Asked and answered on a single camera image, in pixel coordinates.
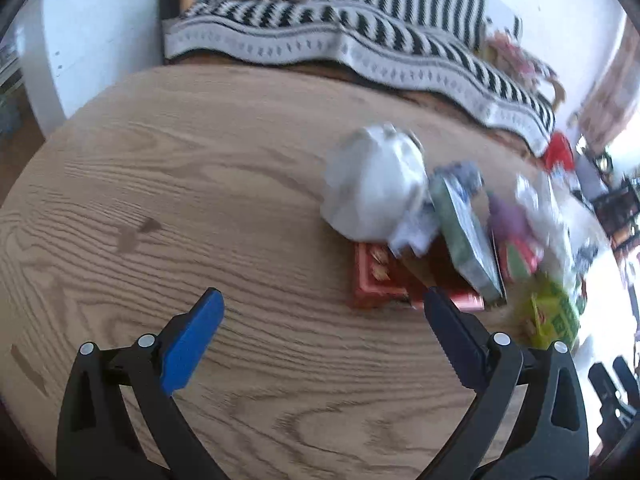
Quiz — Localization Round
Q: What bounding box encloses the red flat box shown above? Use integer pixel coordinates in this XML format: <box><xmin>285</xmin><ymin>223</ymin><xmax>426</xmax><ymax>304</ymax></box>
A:
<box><xmin>352</xmin><ymin>240</ymin><xmax>486</xmax><ymax>311</ymax></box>

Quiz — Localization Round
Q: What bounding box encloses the clear plastic wrapper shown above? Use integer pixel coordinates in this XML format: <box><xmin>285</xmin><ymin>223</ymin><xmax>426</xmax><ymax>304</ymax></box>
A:
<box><xmin>515</xmin><ymin>172</ymin><xmax>571</xmax><ymax>261</ymax></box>

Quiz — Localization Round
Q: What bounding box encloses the red green wrapper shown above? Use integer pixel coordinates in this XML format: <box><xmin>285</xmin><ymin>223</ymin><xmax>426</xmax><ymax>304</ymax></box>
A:
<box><xmin>495</xmin><ymin>237</ymin><xmax>546</xmax><ymax>283</ymax></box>

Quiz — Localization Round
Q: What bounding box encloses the purple wrapper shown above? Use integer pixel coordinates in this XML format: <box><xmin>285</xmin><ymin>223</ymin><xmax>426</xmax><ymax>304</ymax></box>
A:
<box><xmin>487</xmin><ymin>192</ymin><xmax>538</xmax><ymax>246</ymax></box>

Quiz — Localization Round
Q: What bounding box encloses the white crumpled paper ball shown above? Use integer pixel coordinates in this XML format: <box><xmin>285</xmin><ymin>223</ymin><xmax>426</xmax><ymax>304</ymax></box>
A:
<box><xmin>320</xmin><ymin>124</ymin><xmax>430</xmax><ymax>241</ymax></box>

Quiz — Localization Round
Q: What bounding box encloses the blue white wrapper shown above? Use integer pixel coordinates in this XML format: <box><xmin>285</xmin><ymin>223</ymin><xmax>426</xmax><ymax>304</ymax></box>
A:
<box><xmin>389</xmin><ymin>161</ymin><xmax>485</xmax><ymax>258</ymax></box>

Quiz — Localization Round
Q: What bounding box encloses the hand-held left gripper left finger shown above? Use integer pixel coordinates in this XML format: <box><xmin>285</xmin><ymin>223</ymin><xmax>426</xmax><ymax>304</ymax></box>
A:
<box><xmin>56</xmin><ymin>287</ymin><xmax>226</xmax><ymax>480</ymax></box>

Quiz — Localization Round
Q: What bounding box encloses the floral cloth bundle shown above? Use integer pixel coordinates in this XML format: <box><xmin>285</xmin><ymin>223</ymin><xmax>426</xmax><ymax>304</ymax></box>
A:
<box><xmin>482</xmin><ymin>30</ymin><xmax>566</xmax><ymax>106</ymax></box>

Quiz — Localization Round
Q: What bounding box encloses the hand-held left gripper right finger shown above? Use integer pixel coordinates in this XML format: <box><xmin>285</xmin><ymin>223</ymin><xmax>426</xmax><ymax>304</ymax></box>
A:
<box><xmin>417</xmin><ymin>286</ymin><xmax>591</xmax><ymax>480</ymax></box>

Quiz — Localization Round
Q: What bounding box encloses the yellow green carton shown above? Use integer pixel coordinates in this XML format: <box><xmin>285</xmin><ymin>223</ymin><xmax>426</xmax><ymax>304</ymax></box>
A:
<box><xmin>517</xmin><ymin>277</ymin><xmax>582</xmax><ymax>351</ymax></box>

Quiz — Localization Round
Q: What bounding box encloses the black white striped blanket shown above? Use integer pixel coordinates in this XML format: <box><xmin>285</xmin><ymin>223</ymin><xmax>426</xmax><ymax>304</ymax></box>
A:
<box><xmin>162</xmin><ymin>0</ymin><xmax>557</xmax><ymax>158</ymax></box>

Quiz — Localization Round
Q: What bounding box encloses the white cabinet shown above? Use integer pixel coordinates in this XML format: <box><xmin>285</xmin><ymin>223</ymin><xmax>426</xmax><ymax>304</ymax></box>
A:
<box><xmin>12</xmin><ymin>0</ymin><xmax>166</xmax><ymax>136</ymax></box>

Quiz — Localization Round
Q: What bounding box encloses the black object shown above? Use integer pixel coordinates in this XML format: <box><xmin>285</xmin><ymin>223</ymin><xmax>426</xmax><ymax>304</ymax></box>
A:
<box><xmin>587</xmin><ymin>355</ymin><xmax>636</xmax><ymax>456</ymax></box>

